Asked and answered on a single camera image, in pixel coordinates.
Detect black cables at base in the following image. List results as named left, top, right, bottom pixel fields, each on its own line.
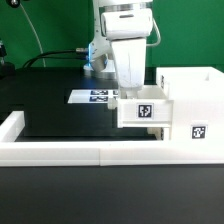
left=21, top=47, right=90, bottom=69

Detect white U-shaped border frame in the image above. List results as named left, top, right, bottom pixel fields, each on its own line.
left=0, top=111, right=224, bottom=167

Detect grey cable on gripper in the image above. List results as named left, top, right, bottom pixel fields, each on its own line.
left=146, top=19, right=162, bottom=48

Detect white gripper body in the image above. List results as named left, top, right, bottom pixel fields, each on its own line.
left=111, top=38, right=146, bottom=92

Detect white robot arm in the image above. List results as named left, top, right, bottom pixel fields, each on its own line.
left=84, top=0, right=154, bottom=99

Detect thin white cable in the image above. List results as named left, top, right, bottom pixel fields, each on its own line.
left=19, top=3, right=47, bottom=68

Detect white drawer tray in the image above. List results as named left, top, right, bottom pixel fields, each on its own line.
left=107, top=85, right=173, bottom=128
left=147, top=127, right=170, bottom=141

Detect black stand left edge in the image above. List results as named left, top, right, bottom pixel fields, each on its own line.
left=0, top=39, right=15, bottom=79

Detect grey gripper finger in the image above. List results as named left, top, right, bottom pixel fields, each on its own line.
left=124, top=92, right=136, bottom=99

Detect white marker tag sheet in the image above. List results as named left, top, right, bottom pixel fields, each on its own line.
left=68, top=89, right=118, bottom=104

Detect white drawer cabinet box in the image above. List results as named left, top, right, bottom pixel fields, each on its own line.
left=156, top=67, right=224, bottom=141

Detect white front drawer tray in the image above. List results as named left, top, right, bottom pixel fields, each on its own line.
left=147, top=127, right=170, bottom=141

